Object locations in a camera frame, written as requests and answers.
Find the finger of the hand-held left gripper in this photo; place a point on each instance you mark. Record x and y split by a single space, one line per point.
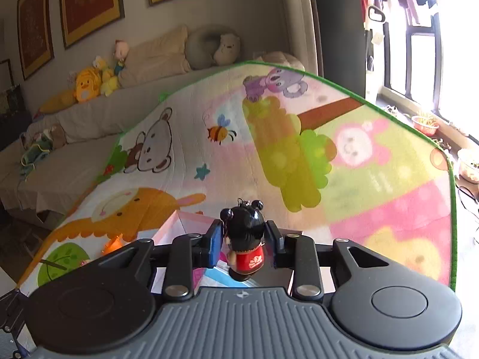
11 306

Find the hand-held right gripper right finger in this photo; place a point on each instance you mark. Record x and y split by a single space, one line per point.
274 248

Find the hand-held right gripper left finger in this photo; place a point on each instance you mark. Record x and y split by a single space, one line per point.
214 245

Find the black-haired doll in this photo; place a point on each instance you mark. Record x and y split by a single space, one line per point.
243 228

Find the pink cardboard box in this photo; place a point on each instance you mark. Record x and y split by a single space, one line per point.
187 222

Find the cartoon printed play mat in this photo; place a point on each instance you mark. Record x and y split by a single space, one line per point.
262 179

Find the beige sofa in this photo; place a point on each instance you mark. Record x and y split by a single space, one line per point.
75 164

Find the green cloth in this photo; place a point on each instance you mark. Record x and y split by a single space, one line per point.
35 151

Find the tan cloth bundle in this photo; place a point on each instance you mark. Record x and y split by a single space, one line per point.
58 136

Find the dark cabinet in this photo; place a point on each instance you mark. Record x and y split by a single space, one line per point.
11 119

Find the beige round cushion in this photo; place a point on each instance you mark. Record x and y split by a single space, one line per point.
280 60

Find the pink plant pot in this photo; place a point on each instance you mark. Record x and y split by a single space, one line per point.
424 129

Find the small yellow plush toy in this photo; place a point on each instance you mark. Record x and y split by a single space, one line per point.
108 82

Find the beige pillow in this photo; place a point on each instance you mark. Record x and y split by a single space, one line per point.
153 60

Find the grey bear plush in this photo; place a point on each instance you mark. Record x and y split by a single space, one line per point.
226 46

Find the grey neck pillow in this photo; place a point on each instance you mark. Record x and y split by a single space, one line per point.
198 45

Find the yellow duck plush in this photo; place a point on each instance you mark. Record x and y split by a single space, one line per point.
86 86

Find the long yellow cushion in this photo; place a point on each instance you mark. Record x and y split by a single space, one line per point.
58 101

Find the white plant pot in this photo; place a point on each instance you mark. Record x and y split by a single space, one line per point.
469 164

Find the baby doll with pink face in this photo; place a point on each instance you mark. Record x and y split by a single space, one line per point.
121 50

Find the beige curtain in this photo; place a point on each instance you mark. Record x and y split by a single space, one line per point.
299 15

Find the window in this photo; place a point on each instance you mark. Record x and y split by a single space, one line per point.
423 63

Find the medium framed red picture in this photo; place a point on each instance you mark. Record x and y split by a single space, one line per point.
89 0

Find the narrow framed red picture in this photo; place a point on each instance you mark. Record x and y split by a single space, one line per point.
33 26

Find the small dark picture frame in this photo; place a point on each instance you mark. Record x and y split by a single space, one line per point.
5 74

